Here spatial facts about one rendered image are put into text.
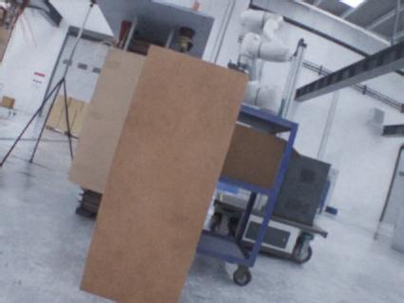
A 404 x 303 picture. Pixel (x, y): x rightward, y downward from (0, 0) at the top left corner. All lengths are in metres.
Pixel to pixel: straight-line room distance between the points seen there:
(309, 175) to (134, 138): 1.72
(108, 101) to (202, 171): 1.02
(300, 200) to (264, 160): 0.92
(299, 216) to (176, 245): 1.57
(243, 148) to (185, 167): 0.63
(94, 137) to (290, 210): 1.54
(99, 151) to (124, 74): 0.49
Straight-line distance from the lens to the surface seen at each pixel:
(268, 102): 2.47
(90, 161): 1.95
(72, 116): 8.61
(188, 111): 1.07
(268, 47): 1.82
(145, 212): 1.09
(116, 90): 1.94
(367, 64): 11.47
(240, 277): 1.72
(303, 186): 2.52
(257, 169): 1.67
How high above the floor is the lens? 0.61
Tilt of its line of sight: level
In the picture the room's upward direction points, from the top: 17 degrees clockwise
